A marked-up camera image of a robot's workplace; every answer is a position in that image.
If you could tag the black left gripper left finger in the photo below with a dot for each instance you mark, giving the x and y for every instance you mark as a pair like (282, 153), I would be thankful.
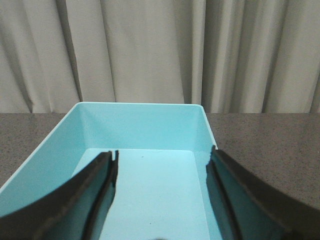
(76, 210)

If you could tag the grey pleated curtain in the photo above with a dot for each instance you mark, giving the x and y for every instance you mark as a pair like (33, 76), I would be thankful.
(230, 56)

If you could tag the light blue storage box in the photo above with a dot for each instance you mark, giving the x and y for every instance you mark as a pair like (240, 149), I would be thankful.
(161, 190)

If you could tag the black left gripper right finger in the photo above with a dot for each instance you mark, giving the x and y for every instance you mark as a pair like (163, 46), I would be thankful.
(247, 208)

